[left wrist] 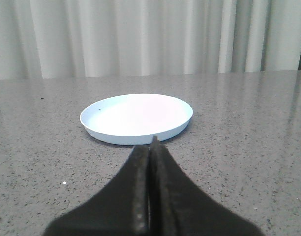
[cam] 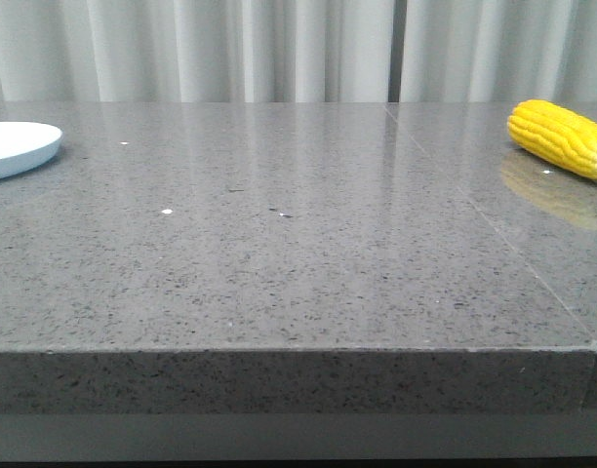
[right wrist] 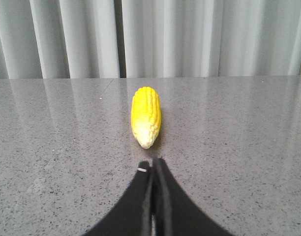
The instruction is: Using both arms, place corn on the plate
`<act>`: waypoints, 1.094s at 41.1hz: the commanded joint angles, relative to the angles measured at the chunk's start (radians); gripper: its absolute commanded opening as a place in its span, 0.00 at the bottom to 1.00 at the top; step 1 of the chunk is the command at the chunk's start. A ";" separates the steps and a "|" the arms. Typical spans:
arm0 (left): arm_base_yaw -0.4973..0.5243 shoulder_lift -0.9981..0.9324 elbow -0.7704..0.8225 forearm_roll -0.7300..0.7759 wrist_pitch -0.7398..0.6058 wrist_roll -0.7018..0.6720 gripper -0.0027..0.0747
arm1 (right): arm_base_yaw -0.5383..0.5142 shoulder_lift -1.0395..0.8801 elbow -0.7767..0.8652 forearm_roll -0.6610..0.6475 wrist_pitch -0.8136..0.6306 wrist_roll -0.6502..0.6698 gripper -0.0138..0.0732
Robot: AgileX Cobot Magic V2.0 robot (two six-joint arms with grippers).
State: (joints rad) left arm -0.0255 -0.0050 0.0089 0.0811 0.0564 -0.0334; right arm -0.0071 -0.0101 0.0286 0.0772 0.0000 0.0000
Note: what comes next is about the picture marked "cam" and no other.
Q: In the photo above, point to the yellow corn cob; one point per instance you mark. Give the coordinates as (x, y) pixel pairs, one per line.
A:
(557, 135)

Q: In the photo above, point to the grey pleated curtain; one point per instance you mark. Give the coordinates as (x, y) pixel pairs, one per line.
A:
(298, 51)

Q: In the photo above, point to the light blue round plate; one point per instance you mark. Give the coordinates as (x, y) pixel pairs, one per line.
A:
(25, 146)

